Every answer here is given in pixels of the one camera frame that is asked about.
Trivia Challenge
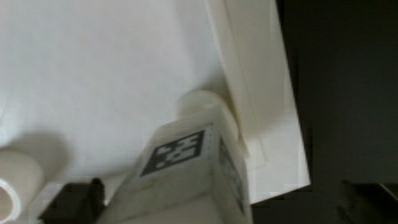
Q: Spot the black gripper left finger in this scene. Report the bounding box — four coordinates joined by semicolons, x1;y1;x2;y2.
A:
39;178;105;224

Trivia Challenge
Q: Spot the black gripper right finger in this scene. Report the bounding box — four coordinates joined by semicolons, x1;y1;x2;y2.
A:
336;181;398;224

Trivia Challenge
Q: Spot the white table leg with tag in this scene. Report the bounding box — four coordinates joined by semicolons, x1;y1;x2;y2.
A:
96;91;252;224

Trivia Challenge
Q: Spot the white square tabletop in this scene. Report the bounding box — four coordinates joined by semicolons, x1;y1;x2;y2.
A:
0;0;311;224

